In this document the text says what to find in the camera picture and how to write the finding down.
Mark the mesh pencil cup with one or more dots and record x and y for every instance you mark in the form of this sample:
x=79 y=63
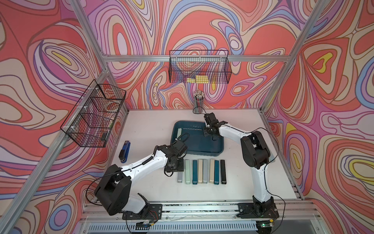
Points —
x=199 y=97

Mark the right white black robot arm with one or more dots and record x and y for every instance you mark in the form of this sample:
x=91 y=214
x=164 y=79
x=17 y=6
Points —
x=256 y=155

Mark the teal plastic storage box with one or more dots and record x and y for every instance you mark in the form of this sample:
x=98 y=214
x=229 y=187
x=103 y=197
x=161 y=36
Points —
x=197 y=143

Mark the black wire basket back wall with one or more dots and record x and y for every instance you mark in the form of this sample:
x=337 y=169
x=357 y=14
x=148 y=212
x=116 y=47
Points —
x=185 y=64

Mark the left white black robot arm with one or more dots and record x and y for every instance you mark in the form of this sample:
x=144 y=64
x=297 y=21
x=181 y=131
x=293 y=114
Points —
x=114 y=188

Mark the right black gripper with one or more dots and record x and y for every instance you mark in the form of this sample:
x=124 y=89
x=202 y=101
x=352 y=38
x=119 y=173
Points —
x=205 y=131

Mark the black wire basket wall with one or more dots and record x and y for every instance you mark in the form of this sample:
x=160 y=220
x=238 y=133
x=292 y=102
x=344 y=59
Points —
x=93 y=117
x=185 y=64

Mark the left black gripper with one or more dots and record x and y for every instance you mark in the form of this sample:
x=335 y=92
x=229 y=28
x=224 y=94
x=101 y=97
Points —
x=180 y=168

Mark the pale green clip bar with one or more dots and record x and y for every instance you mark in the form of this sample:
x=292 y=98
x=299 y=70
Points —
x=187 y=172

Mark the black clip bar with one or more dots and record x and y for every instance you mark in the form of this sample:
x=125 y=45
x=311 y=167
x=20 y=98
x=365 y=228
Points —
x=223 y=172

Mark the cream clip bar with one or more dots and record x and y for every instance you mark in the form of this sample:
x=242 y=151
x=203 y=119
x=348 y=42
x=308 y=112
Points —
x=211 y=170

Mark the dark teal clip bar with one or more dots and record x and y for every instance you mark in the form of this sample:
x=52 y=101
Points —
x=194 y=172

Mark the black wire basket left wall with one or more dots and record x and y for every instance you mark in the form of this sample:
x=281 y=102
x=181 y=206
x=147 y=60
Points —
x=93 y=117

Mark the beige clip bar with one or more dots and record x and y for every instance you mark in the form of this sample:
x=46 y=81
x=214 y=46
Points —
x=200 y=171

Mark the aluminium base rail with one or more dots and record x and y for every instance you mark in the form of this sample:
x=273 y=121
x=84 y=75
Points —
x=217 y=217

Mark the light grey clip bar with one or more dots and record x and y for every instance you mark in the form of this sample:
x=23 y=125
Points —
x=205 y=171

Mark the blue black stapler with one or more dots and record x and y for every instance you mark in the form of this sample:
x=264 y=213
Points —
x=124 y=152

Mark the light green clip bar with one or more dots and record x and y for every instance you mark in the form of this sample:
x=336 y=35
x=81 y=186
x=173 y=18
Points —
x=179 y=133

